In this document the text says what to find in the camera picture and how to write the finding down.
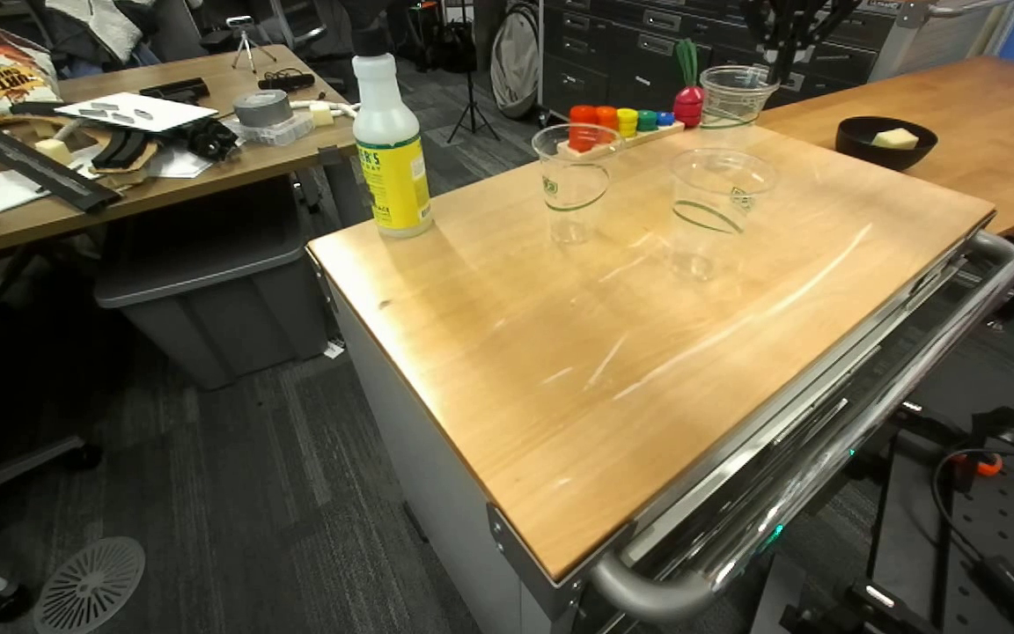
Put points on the orange clamp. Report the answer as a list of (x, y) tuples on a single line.
[(984, 465)]

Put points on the yellow sponge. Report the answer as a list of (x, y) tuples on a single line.
[(896, 139)]

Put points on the black flat case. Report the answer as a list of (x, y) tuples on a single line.
[(177, 90)]

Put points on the round floor vent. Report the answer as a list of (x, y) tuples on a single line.
[(90, 581)]

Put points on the orange stacking cylinder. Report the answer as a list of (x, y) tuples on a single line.
[(607, 119)]

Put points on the black phone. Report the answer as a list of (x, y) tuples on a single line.
[(287, 79)]

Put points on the white yellow spray bottle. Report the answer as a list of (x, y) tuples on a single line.
[(395, 178)]

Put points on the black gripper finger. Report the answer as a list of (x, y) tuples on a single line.
[(816, 22), (768, 31)]

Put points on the white jacket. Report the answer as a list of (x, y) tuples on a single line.
[(96, 22)]

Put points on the yellow stacking rings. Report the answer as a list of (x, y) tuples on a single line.
[(627, 122)]

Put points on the grey perforated metal plate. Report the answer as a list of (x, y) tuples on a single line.
[(1001, 552)]

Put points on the grey tape roll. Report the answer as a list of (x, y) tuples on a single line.
[(260, 109)]

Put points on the brown wooden office desk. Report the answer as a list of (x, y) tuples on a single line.
[(244, 159)]

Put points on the snack chip bag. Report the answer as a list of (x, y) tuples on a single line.
[(2, 79)]

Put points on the white paper note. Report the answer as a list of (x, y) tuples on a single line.
[(2, 191)]

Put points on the grey storage bin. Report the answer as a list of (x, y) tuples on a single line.
[(213, 317)]

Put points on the black bowl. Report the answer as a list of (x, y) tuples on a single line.
[(854, 143)]

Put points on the red-orange stacking cylinder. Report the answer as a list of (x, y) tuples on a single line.
[(583, 113)]

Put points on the white plastic bin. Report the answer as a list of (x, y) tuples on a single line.
[(940, 31)]

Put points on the grey chair base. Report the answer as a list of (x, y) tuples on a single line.
[(25, 461)]

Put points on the white printed paper sheet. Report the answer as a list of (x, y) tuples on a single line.
[(137, 109)]

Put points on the black drawer cabinet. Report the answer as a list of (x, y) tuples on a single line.
[(624, 48)]

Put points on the long black bar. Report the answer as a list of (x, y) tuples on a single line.
[(32, 162)]

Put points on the grey metal cart body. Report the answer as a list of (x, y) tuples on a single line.
[(474, 539)]

